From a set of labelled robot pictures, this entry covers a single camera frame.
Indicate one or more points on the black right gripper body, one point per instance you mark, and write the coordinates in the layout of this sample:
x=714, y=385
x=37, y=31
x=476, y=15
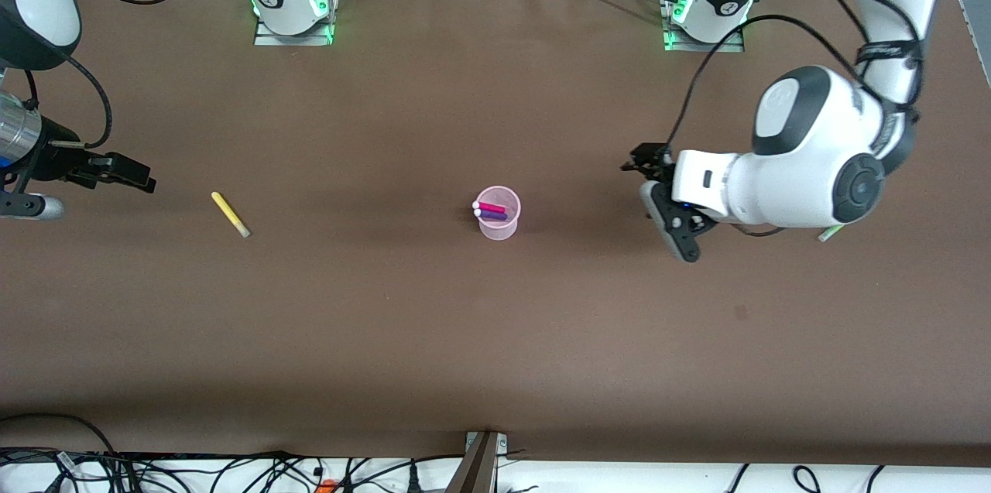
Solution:
x=56, y=158

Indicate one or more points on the pink marker pen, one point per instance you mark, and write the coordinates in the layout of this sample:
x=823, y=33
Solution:
x=492, y=207

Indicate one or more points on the purple marker pen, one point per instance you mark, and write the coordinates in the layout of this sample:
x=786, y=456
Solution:
x=493, y=215

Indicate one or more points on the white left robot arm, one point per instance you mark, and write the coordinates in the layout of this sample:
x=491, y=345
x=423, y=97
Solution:
x=774, y=183

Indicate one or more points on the pink mesh pen holder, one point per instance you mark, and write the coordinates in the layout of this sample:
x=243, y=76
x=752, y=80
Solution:
x=497, y=230

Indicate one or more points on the yellow marker pen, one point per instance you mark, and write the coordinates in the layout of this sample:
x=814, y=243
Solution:
x=230, y=213

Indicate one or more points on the green marker pen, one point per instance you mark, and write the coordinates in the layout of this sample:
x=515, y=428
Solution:
x=830, y=233

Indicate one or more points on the brown table cover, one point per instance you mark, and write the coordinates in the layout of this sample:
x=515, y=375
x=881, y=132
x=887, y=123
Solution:
x=495, y=323

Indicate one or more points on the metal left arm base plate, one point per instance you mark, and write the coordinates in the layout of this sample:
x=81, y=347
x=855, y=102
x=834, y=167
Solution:
x=704, y=47

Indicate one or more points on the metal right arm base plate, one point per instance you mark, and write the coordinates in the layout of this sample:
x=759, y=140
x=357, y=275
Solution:
x=294, y=39

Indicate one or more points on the aluminium camera post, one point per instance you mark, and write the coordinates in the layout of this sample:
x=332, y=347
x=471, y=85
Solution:
x=476, y=470

